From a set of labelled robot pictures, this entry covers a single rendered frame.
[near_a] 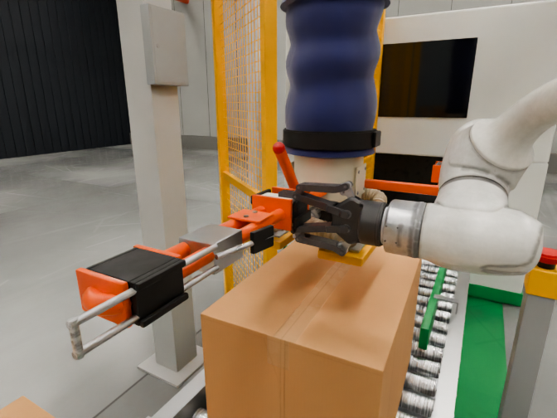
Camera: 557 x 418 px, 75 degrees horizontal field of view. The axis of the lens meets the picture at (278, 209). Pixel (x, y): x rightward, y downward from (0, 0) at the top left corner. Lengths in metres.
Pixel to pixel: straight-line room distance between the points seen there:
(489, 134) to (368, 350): 0.43
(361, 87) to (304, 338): 0.53
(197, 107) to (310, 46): 11.38
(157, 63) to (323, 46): 0.99
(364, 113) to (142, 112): 1.15
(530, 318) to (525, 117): 0.68
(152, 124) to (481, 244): 1.43
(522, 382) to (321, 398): 0.65
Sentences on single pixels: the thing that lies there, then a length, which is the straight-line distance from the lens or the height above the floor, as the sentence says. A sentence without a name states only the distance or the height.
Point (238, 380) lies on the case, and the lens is 0.89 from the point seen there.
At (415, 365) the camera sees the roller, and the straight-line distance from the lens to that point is 1.43.
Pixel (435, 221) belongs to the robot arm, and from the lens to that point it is 0.58.
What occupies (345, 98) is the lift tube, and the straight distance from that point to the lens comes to 0.81.
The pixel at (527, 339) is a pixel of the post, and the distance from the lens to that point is 1.20.
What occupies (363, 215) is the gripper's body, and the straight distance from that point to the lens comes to 0.60.
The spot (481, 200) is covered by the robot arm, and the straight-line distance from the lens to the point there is 0.60.
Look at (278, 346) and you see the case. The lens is 0.77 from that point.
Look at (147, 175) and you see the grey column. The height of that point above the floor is 1.08.
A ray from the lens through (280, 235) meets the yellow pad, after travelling 0.86.
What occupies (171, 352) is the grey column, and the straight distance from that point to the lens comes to 2.14.
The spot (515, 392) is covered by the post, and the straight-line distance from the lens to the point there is 1.29.
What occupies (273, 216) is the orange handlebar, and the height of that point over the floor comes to 1.21.
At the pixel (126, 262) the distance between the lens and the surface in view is 0.44.
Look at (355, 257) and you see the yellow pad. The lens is 0.77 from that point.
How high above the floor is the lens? 1.39
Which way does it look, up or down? 16 degrees down
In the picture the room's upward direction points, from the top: straight up
